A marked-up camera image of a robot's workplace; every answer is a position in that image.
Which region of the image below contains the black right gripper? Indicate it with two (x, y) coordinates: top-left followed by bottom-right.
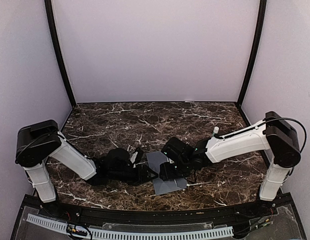
(159, 158), (191, 181)

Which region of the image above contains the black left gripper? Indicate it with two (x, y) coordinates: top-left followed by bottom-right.
(109, 164), (159, 186)

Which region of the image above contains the blue-grey envelope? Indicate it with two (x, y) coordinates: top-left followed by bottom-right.
(146, 151), (187, 195)

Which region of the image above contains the green white glue stick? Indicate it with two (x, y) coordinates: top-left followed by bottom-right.
(213, 126), (219, 136)

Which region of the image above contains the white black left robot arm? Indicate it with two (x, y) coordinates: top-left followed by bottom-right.
(15, 119), (158, 218)

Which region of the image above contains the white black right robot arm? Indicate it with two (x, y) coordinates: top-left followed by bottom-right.
(159, 111), (305, 217)

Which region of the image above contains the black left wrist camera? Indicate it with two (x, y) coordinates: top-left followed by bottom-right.
(130, 147), (144, 167)

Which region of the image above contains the black front table rail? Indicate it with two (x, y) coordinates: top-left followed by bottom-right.
(33, 199), (277, 226)

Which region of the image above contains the white slotted cable duct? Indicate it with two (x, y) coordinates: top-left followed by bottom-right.
(26, 214), (233, 240)

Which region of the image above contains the black right frame post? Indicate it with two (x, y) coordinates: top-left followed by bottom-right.
(236, 0), (267, 109)

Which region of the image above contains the black frame post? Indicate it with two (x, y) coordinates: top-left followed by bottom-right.
(236, 0), (267, 109)
(44, 0), (77, 108)

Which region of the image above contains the black left frame post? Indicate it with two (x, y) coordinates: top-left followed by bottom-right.
(44, 0), (77, 108)

